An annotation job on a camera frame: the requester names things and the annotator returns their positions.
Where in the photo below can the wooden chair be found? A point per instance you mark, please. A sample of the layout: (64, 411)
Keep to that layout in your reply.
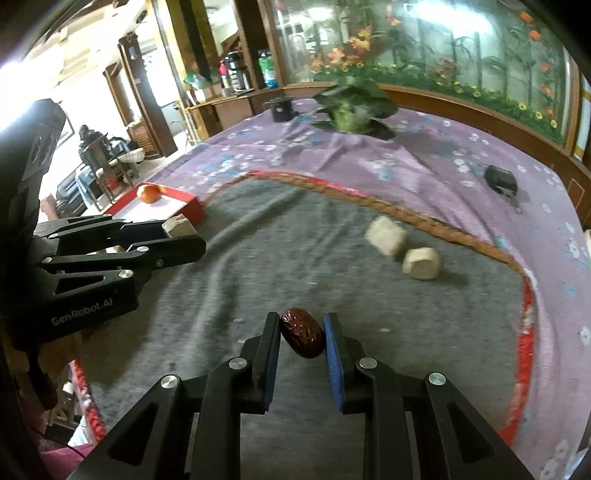
(108, 170)

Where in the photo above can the person's maroon clothing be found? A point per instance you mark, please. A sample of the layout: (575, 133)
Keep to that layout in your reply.
(60, 468)

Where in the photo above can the wooden cabinet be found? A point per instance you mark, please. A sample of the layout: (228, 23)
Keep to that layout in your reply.
(231, 110)

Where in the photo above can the green leafy vegetable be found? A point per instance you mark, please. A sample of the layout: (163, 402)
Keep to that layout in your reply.
(353, 108)

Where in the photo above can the black sofa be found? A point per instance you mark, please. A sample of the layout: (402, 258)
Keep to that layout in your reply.
(69, 191)

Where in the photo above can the purple floral cloth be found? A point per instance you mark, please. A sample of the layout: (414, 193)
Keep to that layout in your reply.
(461, 138)

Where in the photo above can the black cup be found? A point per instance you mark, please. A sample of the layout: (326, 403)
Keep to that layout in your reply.
(281, 110)

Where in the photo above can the black thermos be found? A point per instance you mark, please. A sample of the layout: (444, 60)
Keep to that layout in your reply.
(236, 69)

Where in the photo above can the pale peeled sugarcane chunk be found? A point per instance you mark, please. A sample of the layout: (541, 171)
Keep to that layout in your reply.
(387, 235)
(421, 263)
(114, 249)
(178, 226)

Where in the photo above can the grey mat with braided edge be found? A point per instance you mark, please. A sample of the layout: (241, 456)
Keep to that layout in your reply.
(277, 258)

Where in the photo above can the red date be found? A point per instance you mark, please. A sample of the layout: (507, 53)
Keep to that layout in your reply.
(302, 332)

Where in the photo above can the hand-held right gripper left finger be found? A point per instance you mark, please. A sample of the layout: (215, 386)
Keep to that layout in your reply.
(272, 364)

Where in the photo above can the small orange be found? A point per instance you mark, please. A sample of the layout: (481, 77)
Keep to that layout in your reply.
(148, 194)

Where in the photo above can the small black device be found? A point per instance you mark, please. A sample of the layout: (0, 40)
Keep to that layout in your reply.
(499, 177)

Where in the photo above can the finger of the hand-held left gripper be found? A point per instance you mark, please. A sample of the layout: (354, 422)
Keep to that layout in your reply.
(180, 251)
(92, 228)

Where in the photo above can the red cardboard box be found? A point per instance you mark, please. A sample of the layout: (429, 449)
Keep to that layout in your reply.
(184, 205)

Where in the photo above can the floral glass panel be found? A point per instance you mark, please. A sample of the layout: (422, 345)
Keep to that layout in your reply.
(438, 50)

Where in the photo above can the green bottle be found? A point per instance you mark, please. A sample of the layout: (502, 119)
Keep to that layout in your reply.
(267, 69)

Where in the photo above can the pink thermos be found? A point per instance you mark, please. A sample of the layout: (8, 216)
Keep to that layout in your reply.
(223, 76)

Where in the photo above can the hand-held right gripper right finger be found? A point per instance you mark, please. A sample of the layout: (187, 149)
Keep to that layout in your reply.
(333, 369)

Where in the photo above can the green bag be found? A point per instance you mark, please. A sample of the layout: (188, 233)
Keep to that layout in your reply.
(196, 81)

